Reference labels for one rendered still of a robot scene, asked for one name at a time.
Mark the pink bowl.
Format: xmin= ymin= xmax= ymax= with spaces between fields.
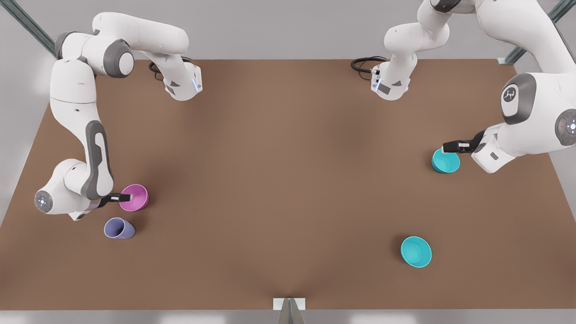
xmin=119 ymin=184 xmax=149 ymax=212

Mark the teal bowl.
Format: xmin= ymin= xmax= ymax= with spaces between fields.
xmin=432 ymin=149 xmax=461 ymax=174
xmin=400 ymin=236 xmax=432 ymax=269

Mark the lavender cup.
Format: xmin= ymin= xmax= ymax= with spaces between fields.
xmin=104 ymin=217 xmax=136 ymax=240

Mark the black cable loop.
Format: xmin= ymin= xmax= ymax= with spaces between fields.
xmin=148 ymin=57 xmax=194 ymax=82
xmin=351 ymin=56 xmax=389 ymax=81

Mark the silver frame post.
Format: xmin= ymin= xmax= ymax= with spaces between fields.
xmin=273 ymin=297 xmax=306 ymax=324
xmin=497 ymin=0 xmax=576 ymax=65
xmin=0 ymin=0 xmax=58 ymax=58

